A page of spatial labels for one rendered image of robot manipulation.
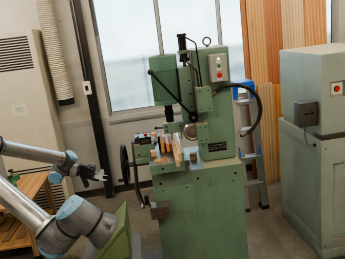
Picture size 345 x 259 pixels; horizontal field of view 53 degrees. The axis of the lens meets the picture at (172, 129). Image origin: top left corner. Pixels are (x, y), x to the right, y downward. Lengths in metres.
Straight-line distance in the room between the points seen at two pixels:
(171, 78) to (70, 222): 1.02
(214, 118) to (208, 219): 0.66
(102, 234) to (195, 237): 0.79
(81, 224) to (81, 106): 1.99
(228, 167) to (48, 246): 1.12
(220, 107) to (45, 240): 1.25
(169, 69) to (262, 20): 1.69
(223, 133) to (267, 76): 1.53
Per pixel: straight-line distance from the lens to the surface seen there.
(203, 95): 2.09
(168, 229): 2.36
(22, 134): 3.51
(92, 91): 3.52
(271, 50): 3.72
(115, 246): 1.83
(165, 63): 2.15
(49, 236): 1.92
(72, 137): 3.74
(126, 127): 3.66
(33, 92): 3.39
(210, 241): 2.45
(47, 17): 3.44
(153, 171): 2.08
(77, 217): 1.82
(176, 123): 2.27
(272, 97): 3.62
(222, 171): 2.22
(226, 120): 2.24
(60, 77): 3.43
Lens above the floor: 1.65
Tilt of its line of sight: 16 degrees down
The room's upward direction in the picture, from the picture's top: 7 degrees counter-clockwise
